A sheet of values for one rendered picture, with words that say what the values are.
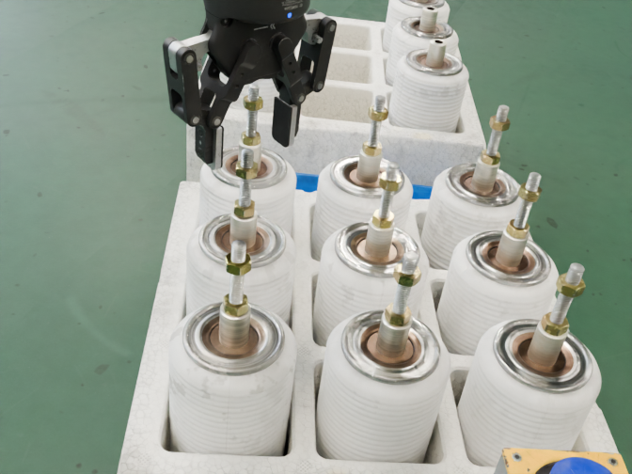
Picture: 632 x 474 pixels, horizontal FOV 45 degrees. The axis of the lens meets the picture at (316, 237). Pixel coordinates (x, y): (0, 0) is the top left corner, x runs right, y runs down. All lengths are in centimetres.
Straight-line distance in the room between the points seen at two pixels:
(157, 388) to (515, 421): 28
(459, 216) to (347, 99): 40
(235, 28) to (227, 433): 29
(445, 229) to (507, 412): 24
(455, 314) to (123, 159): 70
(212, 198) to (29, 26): 103
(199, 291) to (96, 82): 87
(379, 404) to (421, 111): 54
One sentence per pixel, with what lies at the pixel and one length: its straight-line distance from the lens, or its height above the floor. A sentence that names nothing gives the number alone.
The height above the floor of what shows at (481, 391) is 23.
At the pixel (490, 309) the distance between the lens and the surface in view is 68.
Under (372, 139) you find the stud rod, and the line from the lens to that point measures 74.
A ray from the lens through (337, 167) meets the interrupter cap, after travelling 77.
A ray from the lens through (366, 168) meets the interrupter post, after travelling 75.
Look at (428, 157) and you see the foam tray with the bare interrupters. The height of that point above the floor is 15.
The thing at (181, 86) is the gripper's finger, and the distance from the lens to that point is 54.
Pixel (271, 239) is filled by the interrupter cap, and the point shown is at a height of 25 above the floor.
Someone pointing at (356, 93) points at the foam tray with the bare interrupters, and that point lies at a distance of 111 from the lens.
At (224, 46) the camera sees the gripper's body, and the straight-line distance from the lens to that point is 54.
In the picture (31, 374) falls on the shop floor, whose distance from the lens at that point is 91.
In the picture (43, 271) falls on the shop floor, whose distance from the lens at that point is 104.
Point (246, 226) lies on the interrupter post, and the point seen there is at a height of 27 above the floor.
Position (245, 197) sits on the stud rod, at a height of 30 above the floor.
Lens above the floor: 66
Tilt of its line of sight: 37 degrees down
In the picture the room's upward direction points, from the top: 7 degrees clockwise
